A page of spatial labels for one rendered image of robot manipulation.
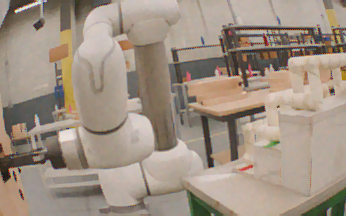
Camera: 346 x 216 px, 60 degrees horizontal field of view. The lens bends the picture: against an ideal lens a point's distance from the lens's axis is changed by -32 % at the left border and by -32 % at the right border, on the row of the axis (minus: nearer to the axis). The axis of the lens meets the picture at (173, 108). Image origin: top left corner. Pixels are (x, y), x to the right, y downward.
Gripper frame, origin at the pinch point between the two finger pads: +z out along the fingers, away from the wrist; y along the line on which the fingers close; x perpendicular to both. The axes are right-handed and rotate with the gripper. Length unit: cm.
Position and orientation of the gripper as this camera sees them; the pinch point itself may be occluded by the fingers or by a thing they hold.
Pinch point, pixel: (3, 162)
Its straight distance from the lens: 88.4
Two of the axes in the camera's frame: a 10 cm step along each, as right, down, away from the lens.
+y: -2.1, 0.3, 9.8
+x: -2.1, -9.8, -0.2
